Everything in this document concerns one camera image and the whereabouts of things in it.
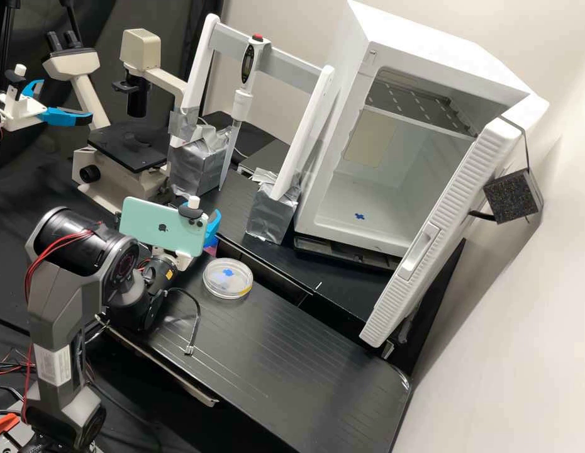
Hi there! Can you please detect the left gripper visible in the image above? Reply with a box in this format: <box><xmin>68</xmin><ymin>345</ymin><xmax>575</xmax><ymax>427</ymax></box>
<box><xmin>0</xmin><ymin>79</ymin><xmax>94</xmax><ymax>131</ymax></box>

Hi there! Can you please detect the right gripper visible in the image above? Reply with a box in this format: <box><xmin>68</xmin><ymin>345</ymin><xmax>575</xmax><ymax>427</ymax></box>
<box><xmin>171</xmin><ymin>210</ymin><xmax>223</xmax><ymax>272</ymax></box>

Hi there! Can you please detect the left phone holder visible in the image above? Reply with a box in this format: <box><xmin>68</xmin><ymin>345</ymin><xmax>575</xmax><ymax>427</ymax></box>
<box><xmin>3</xmin><ymin>64</ymin><xmax>30</xmax><ymax>103</ymax></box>

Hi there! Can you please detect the petri dish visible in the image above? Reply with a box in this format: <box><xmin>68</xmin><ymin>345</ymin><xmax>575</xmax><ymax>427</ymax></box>
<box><xmin>201</xmin><ymin>257</ymin><xmax>255</xmax><ymax>302</ymax></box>

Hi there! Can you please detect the cream microscope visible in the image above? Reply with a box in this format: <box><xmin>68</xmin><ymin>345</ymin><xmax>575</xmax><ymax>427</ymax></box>
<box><xmin>41</xmin><ymin>27</ymin><xmax>191</xmax><ymax>214</ymax></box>

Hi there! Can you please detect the black platform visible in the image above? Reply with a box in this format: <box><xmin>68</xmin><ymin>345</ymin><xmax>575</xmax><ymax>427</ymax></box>
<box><xmin>103</xmin><ymin>238</ymin><xmax>412</xmax><ymax>453</ymax></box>
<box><xmin>212</xmin><ymin>165</ymin><xmax>403</xmax><ymax>332</ymax></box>

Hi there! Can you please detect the pipette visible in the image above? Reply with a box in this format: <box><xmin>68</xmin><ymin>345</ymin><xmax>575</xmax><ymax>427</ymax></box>
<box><xmin>218</xmin><ymin>33</ymin><xmax>272</xmax><ymax>193</ymax></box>

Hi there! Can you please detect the white pipette stand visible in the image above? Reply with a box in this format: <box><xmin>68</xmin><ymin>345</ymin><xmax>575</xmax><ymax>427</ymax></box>
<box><xmin>167</xmin><ymin>13</ymin><xmax>342</xmax><ymax>245</ymax></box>

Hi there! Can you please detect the black tray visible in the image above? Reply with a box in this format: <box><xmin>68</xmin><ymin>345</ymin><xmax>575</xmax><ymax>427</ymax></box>
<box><xmin>292</xmin><ymin>233</ymin><xmax>408</xmax><ymax>273</ymax></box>

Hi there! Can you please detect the incubator door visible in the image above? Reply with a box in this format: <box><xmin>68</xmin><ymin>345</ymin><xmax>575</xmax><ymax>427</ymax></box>
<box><xmin>358</xmin><ymin>94</ymin><xmax>551</xmax><ymax>351</ymax></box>

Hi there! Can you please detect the white incubator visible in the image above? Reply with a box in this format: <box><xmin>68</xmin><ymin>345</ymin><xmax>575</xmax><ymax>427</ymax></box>
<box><xmin>291</xmin><ymin>0</ymin><xmax>532</xmax><ymax>259</ymax></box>

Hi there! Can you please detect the right wrist camera phone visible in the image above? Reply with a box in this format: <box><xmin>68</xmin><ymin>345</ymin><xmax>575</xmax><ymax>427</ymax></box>
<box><xmin>119</xmin><ymin>194</ymin><xmax>211</xmax><ymax>259</ymax></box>

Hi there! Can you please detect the black cable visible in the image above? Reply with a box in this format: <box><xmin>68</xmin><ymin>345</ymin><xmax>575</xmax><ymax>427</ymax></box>
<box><xmin>164</xmin><ymin>287</ymin><xmax>202</xmax><ymax>355</ymax></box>

